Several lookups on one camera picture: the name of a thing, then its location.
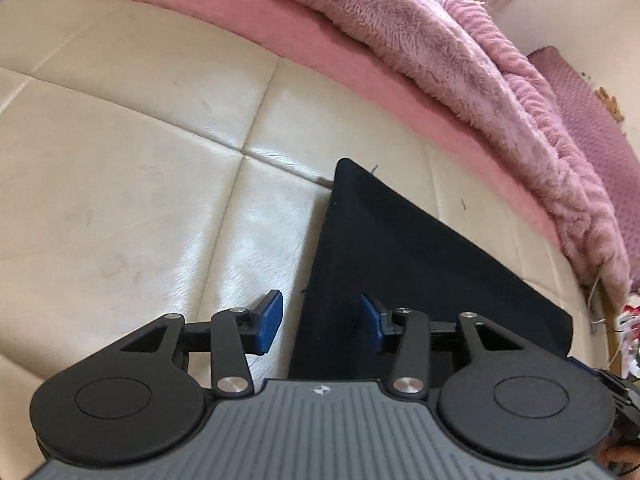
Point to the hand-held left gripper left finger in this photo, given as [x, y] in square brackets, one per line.
[267, 321]

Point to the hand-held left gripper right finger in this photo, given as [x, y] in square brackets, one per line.
[371, 321]

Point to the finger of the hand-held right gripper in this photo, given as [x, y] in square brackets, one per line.
[602, 372]

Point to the black pants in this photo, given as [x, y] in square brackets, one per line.
[400, 260]

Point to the person's right hand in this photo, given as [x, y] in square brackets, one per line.
[617, 460]

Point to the red white patterned cloth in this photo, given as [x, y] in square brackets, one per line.
[625, 330]

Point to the cream leather bed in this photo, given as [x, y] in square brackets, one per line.
[125, 185]

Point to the pink bed sheet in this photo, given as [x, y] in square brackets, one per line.
[350, 85]

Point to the brown stuffed toy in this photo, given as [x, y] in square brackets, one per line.
[611, 104]

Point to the pink fluffy blanket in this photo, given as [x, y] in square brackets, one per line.
[425, 45]

